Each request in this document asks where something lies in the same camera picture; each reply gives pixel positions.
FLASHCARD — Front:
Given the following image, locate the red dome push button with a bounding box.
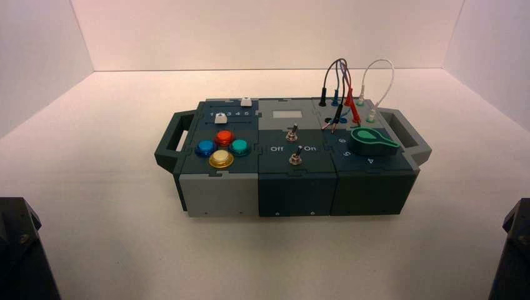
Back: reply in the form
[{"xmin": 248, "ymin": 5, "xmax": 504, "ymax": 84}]
[{"xmin": 214, "ymin": 129, "xmax": 236, "ymax": 148}]

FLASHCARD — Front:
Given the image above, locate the red jumper cable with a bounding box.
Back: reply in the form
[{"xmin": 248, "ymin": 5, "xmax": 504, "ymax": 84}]
[{"xmin": 341, "ymin": 59, "xmax": 363, "ymax": 126}]

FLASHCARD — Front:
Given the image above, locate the black jumper cable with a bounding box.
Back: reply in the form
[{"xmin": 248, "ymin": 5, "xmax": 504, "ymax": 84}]
[{"xmin": 319, "ymin": 58, "xmax": 352, "ymax": 134}]

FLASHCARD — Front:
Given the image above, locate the blue dome push button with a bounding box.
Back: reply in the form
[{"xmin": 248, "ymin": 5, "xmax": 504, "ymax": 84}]
[{"xmin": 194, "ymin": 139, "xmax": 218, "ymax": 158}]

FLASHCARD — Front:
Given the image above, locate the teal dome push button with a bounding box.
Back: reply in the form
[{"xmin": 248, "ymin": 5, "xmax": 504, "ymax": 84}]
[{"xmin": 228, "ymin": 139, "xmax": 251, "ymax": 157}]

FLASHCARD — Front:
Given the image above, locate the green pointer rotary knob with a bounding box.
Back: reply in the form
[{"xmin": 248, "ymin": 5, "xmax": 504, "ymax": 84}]
[{"xmin": 349, "ymin": 127, "xmax": 402, "ymax": 157}]

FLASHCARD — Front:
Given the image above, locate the white display screen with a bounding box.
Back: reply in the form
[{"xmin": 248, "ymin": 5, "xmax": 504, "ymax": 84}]
[{"xmin": 271, "ymin": 110, "xmax": 303, "ymax": 121}]

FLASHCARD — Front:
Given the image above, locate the blue jumper cable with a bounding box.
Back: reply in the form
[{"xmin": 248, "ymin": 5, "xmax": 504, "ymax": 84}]
[{"xmin": 321, "ymin": 59, "xmax": 353, "ymax": 131}]

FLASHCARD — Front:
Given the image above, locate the white jumper cable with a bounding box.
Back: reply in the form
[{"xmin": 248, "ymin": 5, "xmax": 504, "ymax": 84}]
[{"xmin": 358, "ymin": 59, "xmax": 395, "ymax": 124}]

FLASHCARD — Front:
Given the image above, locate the yellow dome push button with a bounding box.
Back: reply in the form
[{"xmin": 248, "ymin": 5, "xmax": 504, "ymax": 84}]
[{"xmin": 208, "ymin": 149, "xmax": 235, "ymax": 169}]

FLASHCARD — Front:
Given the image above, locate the dark modular task box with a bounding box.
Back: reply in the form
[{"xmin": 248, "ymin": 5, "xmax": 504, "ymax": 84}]
[{"xmin": 154, "ymin": 97, "xmax": 433, "ymax": 218}]

